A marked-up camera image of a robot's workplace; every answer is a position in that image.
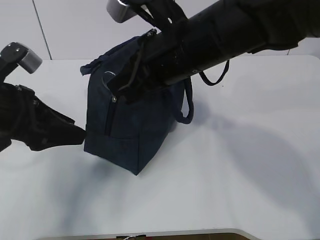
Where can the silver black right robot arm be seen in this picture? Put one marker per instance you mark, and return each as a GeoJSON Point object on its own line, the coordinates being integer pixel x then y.
{"type": "Point", "coordinates": [226, 29]}

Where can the navy blue lunch bag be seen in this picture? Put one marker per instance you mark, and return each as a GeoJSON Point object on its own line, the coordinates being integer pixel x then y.
{"type": "Point", "coordinates": [130, 135]}

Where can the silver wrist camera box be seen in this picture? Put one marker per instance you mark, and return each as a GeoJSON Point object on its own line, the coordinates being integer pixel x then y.
{"type": "Point", "coordinates": [16, 54]}
{"type": "Point", "coordinates": [119, 11]}

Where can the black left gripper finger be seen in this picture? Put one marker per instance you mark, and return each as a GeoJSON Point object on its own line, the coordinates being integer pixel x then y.
{"type": "Point", "coordinates": [48, 128]}

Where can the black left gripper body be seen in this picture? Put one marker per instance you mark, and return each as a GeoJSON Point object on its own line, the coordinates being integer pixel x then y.
{"type": "Point", "coordinates": [17, 116]}

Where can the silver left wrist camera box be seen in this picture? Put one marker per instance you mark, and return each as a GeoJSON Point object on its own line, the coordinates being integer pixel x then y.
{"type": "Point", "coordinates": [16, 54]}

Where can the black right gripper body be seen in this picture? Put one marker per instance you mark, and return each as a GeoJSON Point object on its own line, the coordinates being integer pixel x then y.
{"type": "Point", "coordinates": [183, 49]}

